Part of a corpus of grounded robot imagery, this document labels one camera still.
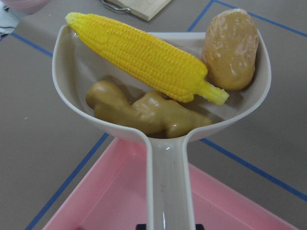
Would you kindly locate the bamboo cutting board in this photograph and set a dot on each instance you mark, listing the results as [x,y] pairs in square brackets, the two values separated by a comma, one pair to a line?
[144,9]

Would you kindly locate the pink bowl with wrappers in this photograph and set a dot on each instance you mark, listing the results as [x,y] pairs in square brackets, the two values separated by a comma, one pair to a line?
[26,6]

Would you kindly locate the brown toy potato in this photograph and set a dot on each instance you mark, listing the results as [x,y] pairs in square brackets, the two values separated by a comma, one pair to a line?
[230,48]

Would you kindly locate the tan toy ginger root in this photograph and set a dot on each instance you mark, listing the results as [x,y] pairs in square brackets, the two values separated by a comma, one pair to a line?
[151,114]

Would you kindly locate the pink plastic bin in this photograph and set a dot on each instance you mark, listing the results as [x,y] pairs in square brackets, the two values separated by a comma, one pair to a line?
[112,196]

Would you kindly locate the yellow toy corn cob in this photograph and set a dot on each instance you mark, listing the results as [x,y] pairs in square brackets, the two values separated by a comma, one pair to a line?
[158,64]

